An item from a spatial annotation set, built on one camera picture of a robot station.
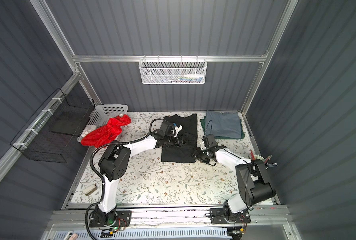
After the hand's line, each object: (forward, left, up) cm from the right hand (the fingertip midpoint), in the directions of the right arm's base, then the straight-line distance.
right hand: (195, 157), depth 91 cm
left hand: (+9, +6, +3) cm, 11 cm away
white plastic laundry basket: (+37, +71, +3) cm, 80 cm away
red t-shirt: (+10, +60, +8) cm, 61 cm away
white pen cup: (-3, -35, +5) cm, 36 cm away
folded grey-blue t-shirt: (+28, -23, -2) cm, 36 cm away
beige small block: (-20, +58, 0) cm, 62 cm away
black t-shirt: (+2, +8, +1) cm, 8 cm away
